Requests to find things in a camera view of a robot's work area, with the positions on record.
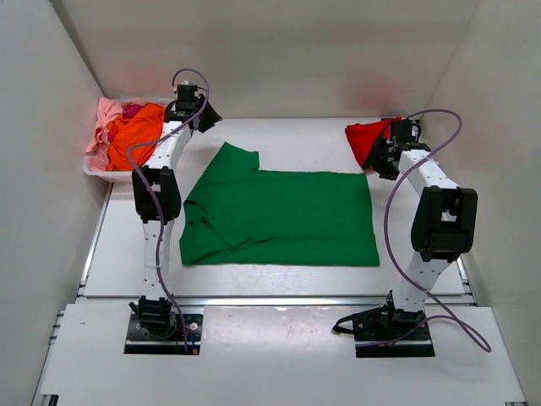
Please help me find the green t shirt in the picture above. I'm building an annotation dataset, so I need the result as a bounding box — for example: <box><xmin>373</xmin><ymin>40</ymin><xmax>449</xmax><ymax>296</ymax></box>
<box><xmin>179</xmin><ymin>143</ymin><xmax>380</xmax><ymax>267</ymax></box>

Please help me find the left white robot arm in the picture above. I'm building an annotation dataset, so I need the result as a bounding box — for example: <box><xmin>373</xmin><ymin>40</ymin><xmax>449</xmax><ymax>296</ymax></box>
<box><xmin>128</xmin><ymin>81</ymin><xmax>221</xmax><ymax>340</ymax></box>

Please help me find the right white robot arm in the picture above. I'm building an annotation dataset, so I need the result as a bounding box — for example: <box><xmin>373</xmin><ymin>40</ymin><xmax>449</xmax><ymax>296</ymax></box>
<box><xmin>345</xmin><ymin>118</ymin><xmax>478</xmax><ymax>346</ymax></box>

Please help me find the folded red t shirt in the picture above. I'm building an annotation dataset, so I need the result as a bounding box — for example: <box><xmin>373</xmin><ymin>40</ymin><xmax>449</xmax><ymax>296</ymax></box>
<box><xmin>345</xmin><ymin>117</ymin><xmax>402</xmax><ymax>167</ymax></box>

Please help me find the magenta t shirt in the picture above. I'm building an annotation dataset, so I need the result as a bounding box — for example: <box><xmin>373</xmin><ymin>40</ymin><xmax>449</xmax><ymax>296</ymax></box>
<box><xmin>123</xmin><ymin>103</ymin><xmax>145</xmax><ymax>119</ymax></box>

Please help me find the orange t shirt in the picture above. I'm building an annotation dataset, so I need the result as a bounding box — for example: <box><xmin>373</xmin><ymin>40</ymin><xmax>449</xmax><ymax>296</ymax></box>
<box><xmin>107</xmin><ymin>103</ymin><xmax>165</xmax><ymax>172</ymax></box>

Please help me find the white plastic basket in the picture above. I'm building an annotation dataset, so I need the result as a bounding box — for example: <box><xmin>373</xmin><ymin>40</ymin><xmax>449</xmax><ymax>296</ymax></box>
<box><xmin>85</xmin><ymin>97</ymin><xmax>166</xmax><ymax>176</ymax></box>

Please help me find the pink t shirt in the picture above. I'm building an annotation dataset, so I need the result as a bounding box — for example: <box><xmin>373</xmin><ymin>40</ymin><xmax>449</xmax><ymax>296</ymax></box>
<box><xmin>85</xmin><ymin>97</ymin><xmax>123</xmax><ymax>172</ymax></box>

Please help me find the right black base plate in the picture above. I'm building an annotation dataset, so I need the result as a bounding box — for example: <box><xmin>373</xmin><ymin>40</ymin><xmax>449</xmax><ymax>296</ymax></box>
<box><xmin>331</xmin><ymin>306</ymin><xmax>435</xmax><ymax>359</ymax></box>

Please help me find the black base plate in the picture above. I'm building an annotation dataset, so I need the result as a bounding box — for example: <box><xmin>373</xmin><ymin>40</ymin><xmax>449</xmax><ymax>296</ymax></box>
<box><xmin>123</xmin><ymin>311</ymin><xmax>204</xmax><ymax>356</ymax></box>
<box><xmin>331</xmin><ymin>306</ymin><xmax>435</xmax><ymax>359</ymax></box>

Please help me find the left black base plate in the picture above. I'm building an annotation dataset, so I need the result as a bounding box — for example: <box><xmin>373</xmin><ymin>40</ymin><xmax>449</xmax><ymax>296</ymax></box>
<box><xmin>123</xmin><ymin>311</ymin><xmax>204</xmax><ymax>356</ymax></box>

